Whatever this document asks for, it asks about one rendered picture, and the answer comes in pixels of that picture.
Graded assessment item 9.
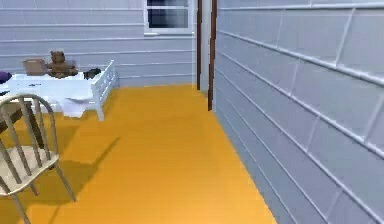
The purple pillow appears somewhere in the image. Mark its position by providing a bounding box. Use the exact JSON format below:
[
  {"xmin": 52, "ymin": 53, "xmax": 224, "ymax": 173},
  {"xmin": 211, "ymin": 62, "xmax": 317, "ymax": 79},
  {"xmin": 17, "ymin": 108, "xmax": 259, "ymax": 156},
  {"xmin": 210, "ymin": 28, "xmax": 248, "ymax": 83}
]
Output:
[{"xmin": 0, "ymin": 71, "xmax": 13, "ymax": 85}]

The beige wooden spindle chair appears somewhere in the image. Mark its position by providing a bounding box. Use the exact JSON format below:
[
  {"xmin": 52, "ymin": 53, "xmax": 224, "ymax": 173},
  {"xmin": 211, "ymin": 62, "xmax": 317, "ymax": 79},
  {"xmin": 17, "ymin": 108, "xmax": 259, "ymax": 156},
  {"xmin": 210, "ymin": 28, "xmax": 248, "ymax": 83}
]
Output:
[{"xmin": 0, "ymin": 93, "xmax": 77, "ymax": 224}]

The brown door frame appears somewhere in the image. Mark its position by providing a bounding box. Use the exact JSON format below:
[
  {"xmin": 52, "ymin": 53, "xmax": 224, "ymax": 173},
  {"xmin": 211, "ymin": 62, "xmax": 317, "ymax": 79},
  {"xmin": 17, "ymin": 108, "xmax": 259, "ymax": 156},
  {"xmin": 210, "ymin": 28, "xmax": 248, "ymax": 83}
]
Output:
[{"xmin": 196, "ymin": 0, "xmax": 218, "ymax": 112}]

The white framed window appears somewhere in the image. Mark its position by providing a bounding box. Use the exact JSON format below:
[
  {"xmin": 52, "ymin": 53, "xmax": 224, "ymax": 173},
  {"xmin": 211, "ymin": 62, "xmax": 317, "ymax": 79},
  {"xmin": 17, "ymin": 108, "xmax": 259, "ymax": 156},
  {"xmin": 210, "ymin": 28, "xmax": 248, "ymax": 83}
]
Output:
[{"xmin": 143, "ymin": 0, "xmax": 195, "ymax": 36}]

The brown teddy bear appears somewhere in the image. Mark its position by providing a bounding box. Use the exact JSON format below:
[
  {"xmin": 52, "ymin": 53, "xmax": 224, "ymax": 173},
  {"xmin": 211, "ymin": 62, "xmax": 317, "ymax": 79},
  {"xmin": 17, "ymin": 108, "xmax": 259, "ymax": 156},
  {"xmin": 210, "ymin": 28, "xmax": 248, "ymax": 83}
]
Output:
[{"xmin": 45, "ymin": 50, "xmax": 79, "ymax": 80}]

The dark brown wooden table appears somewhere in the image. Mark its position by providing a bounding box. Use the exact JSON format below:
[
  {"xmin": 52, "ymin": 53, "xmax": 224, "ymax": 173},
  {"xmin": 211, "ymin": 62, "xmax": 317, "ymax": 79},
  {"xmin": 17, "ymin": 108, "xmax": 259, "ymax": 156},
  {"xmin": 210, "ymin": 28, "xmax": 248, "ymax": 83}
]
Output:
[{"xmin": 0, "ymin": 100, "xmax": 46, "ymax": 149}]

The small black object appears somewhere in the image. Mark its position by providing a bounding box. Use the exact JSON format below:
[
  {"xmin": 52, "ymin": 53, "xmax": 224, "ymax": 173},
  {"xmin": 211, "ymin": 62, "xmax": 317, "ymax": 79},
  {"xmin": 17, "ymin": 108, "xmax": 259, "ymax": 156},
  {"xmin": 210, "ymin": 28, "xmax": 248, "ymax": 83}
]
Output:
[{"xmin": 83, "ymin": 67, "xmax": 102, "ymax": 81}]

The white bed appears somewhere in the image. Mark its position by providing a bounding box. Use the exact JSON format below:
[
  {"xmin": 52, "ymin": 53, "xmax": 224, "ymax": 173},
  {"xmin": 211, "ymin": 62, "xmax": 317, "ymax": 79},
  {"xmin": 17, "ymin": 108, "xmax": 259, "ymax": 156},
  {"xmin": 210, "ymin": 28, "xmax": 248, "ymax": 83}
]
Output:
[{"xmin": 0, "ymin": 59, "xmax": 118, "ymax": 122}]

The brown cardboard box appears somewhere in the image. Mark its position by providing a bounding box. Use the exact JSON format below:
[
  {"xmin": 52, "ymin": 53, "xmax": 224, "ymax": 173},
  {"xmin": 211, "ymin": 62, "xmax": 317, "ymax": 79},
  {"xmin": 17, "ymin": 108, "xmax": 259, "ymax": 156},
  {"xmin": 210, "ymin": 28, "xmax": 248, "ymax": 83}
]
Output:
[{"xmin": 22, "ymin": 58, "xmax": 48, "ymax": 77}]

